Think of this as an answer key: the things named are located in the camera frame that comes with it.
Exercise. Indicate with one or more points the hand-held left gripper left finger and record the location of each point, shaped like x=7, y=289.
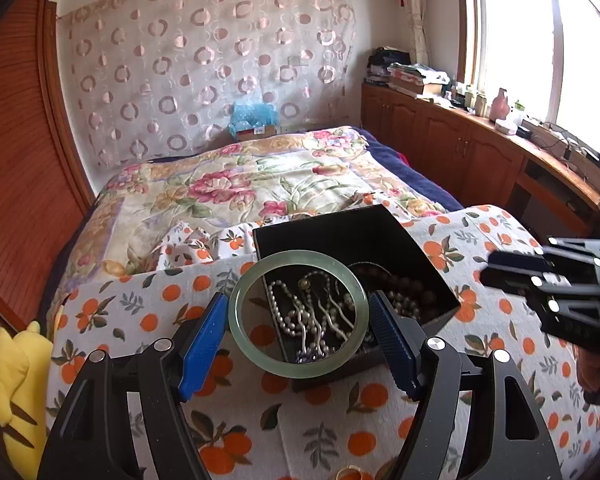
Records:
x=202, y=350

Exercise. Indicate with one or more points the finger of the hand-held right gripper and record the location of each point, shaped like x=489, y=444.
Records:
x=517, y=260
x=505, y=280

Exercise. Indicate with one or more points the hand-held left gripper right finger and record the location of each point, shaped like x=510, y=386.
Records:
x=395, y=345

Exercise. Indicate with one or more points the pale green jade bangle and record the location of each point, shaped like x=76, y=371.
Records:
x=240, y=330

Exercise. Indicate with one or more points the purple rhinestone jewelry piece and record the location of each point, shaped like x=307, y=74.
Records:
x=312, y=356

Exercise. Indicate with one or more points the silver wavy hair sticks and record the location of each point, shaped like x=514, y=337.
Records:
x=315, y=320

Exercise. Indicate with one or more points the black cardboard box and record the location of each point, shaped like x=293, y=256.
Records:
x=420, y=260

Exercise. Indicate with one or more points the person's right hand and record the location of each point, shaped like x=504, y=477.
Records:
x=591, y=370

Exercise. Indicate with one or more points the orange fruit print cloth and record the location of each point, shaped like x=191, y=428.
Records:
x=480, y=410

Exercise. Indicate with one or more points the navy blue blanket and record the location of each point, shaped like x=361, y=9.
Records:
x=415, y=180

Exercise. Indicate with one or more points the tissue box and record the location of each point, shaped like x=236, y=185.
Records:
x=506, y=126

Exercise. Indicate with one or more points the wooden side cabinet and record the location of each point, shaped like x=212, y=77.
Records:
x=450, y=140

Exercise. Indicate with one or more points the pink spray bottle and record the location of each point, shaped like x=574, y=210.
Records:
x=501, y=105

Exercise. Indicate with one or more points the floral quilt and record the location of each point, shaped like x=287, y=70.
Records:
x=220, y=185

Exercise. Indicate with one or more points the row of small bottles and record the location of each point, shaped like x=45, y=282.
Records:
x=470, y=97

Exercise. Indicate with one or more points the yellow plush toy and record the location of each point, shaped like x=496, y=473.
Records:
x=17, y=385

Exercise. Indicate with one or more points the stack of clothes and books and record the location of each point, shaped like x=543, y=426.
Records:
x=405, y=72

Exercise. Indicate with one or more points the small cardboard box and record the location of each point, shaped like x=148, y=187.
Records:
x=255, y=132

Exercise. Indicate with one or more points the brown wooden wardrobe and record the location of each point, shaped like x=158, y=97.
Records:
x=20, y=160

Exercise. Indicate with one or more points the patterned window curtain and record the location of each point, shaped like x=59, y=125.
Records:
x=414, y=10

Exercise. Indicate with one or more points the sheer circle pattern curtain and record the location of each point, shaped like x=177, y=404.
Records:
x=205, y=60

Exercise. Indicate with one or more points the window with wooden frame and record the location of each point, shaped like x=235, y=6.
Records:
x=520, y=35

